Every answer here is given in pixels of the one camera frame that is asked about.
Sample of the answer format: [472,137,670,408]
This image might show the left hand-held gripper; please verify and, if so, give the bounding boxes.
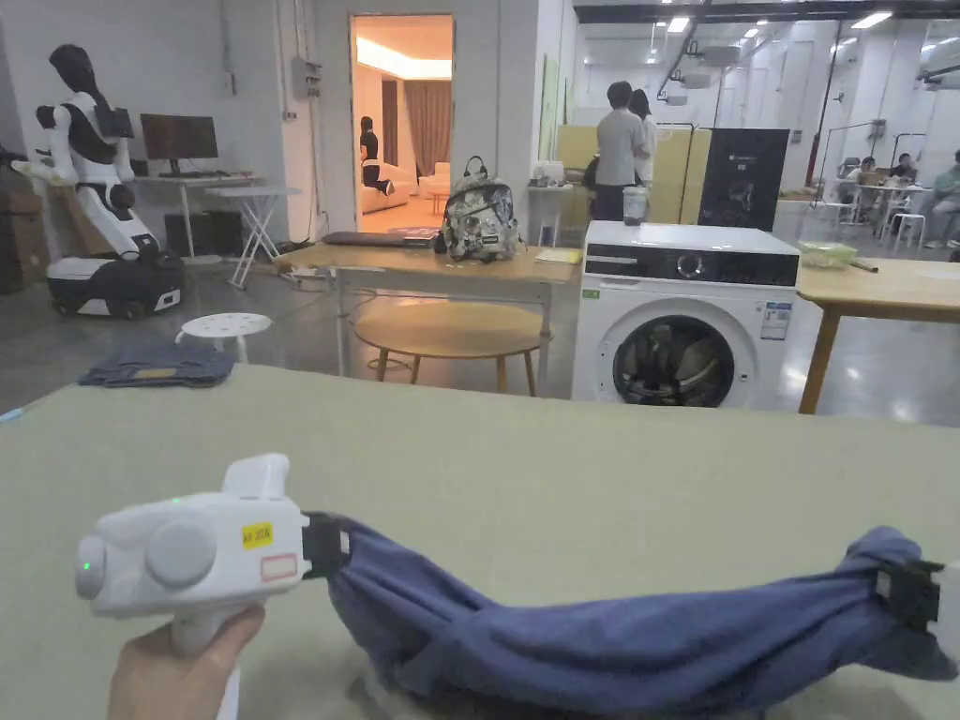
[74,452,353,661]

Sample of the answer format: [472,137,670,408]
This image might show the wooden table with backpack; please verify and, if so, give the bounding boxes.
[273,156,585,398]

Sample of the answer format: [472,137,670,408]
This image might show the brown cartons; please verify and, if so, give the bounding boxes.
[0,183,55,295]

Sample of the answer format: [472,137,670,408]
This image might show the grey wall electrical box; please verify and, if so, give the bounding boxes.
[291,55,324,100]

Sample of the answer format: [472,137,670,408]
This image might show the white folding table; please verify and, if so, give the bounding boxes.
[203,185,304,291]

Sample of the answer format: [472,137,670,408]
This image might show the large black box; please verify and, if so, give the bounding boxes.
[697,127,792,233]

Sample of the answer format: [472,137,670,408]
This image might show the group of people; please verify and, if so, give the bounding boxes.
[838,149,960,250]

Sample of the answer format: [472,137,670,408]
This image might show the white desk with monitor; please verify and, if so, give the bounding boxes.
[128,113,265,260]

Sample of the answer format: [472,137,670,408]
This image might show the white washing machine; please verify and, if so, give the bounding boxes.
[571,185,803,411]

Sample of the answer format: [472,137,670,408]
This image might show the dark blue garment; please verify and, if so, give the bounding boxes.
[327,518,942,720]

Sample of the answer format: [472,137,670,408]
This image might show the folded blue jeans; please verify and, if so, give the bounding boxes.
[78,340,238,390]

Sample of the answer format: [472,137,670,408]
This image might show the wooden table with green tray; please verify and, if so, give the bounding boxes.
[794,238,960,416]

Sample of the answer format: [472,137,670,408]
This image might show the small white stool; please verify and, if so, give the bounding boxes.
[888,212,926,253]

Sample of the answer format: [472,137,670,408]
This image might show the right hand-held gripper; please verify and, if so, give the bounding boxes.
[873,558,960,638]

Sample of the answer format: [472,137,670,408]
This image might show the white round stool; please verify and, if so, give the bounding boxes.
[175,313,273,366]

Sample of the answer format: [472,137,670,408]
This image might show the person's left hand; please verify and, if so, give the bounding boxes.
[108,603,267,720]

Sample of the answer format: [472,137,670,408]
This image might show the round low wooden table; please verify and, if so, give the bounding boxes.
[352,299,554,397]

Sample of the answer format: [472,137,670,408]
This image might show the bed with pale green sheet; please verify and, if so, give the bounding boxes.
[0,362,960,720]

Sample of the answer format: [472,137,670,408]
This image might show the black and white humanoid robot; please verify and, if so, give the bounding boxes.
[0,43,188,320]

